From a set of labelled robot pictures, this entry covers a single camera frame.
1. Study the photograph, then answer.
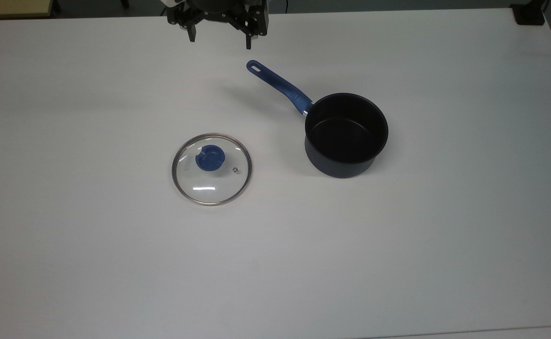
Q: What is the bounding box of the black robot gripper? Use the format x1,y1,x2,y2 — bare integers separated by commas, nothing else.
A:
166,0,269,50

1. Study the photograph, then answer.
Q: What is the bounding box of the glass lid with blue knob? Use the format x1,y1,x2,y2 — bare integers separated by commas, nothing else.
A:
171,133,253,206

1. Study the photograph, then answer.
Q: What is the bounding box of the yellow wooden table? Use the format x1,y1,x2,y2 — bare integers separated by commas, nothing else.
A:
0,0,53,20

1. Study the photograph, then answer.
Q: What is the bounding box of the black box at table corner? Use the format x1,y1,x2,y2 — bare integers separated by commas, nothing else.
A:
510,4,547,26

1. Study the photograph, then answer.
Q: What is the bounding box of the dark saucepan with blue handle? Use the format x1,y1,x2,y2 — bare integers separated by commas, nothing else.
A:
246,60,390,179

